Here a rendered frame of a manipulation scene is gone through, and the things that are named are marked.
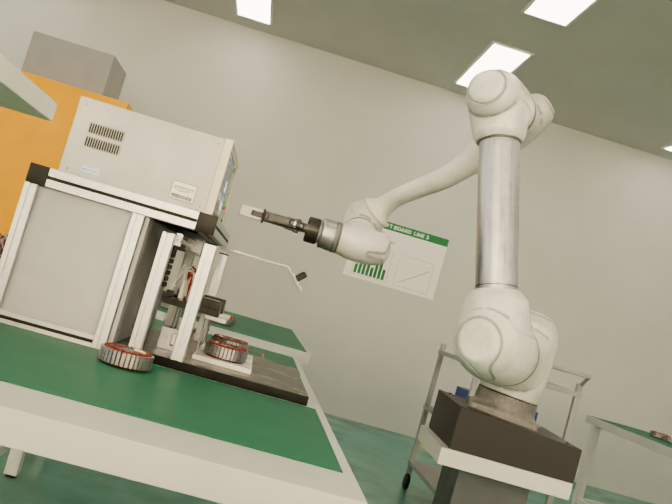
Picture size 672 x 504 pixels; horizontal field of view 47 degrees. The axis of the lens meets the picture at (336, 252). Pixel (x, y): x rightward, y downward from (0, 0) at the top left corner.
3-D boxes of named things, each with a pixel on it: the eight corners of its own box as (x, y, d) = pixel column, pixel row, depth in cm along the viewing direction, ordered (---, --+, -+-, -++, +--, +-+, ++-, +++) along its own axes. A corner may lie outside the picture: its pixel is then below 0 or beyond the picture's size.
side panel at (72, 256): (106, 350, 180) (146, 216, 182) (103, 351, 177) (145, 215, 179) (-14, 317, 178) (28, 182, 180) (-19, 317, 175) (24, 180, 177)
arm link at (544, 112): (488, 134, 220) (471, 116, 208) (543, 93, 214) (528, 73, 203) (512, 168, 214) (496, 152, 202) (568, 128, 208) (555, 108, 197)
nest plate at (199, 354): (250, 368, 209) (252, 363, 209) (250, 374, 194) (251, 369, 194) (196, 352, 208) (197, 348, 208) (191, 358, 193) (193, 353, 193)
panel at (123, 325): (152, 327, 244) (180, 235, 246) (112, 343, 178) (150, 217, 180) (149, 326, 244) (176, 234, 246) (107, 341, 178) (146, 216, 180)
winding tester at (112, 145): (220, 230, 237) (239, 166, 239) (211, 218, 194) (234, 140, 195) (94, 193, 234) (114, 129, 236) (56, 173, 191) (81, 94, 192)
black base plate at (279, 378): (294, 374, 247) (296, 367, 247) (306, 406, 183) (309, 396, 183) (149, 334, 243) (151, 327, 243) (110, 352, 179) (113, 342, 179)
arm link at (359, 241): (332, 261, 223) (334, 243, 235) (383, 277, 225) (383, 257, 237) (343, 229, 219) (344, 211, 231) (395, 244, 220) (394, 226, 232)
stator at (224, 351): (245, 362, 207) (249, 348, 208) (244, 366, 196) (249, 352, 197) (204, 350, 206) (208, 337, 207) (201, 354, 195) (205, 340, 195)
